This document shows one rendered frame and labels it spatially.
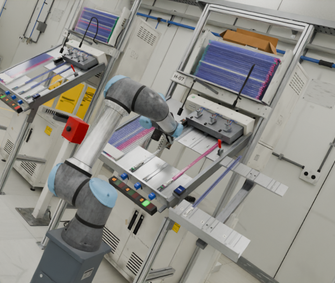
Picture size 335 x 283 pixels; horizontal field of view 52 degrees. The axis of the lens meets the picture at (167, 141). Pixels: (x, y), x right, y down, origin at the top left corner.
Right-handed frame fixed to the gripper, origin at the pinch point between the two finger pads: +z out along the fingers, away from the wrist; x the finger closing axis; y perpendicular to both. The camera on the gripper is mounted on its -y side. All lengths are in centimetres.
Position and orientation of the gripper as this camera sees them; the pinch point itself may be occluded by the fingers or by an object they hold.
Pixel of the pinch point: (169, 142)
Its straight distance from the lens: 201.2
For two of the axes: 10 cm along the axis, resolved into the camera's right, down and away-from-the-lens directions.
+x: -7.1, -3.9, 5.8
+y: 6.6, -6.5, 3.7
